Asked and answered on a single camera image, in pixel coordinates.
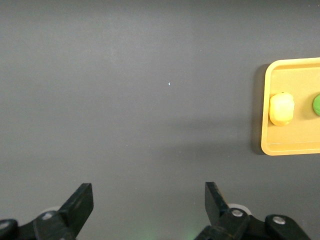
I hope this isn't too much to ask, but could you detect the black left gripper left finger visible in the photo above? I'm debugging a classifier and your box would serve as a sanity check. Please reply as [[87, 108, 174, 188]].
[[0, 182, 95, 240]]

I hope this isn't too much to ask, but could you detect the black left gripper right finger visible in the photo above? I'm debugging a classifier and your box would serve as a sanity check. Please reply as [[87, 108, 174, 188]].
[[193, 181, 312, 240]]

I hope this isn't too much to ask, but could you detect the yellow potato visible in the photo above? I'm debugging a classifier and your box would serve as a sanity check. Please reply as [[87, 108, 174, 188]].
[[269, 91, 295, 127]]

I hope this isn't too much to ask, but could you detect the green apple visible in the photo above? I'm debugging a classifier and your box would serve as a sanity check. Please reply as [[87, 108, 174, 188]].
[[312, 93, 320, 121]]

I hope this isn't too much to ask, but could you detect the yellow plastic tray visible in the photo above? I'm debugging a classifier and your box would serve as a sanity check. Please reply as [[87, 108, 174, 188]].
[[260, 57, 320, 157]]

